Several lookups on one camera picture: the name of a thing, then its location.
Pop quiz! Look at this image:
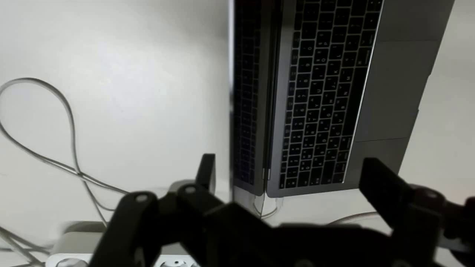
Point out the grey laptop with stickers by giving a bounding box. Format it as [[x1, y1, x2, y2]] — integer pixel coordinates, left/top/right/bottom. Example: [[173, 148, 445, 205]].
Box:
[[228, 0, 456, 199]]

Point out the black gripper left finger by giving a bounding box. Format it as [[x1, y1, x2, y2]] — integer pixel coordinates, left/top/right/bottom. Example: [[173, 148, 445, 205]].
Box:
[[87, 153, 234, 267]]

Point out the white power strip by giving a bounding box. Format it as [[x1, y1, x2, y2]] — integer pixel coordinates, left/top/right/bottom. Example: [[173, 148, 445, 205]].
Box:
[[46, 251, 199, 267]]

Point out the white charger plug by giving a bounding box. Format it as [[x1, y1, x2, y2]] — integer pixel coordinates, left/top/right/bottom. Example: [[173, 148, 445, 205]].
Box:
[[50, 221, 108, 255]]

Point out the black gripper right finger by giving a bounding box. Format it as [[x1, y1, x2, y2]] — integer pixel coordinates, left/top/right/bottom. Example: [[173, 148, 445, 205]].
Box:
[[358, 157, 475, 267]]

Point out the white looped cable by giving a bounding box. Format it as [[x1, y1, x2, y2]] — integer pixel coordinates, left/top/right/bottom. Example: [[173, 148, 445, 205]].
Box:
[[0, 76, 130, 227]]

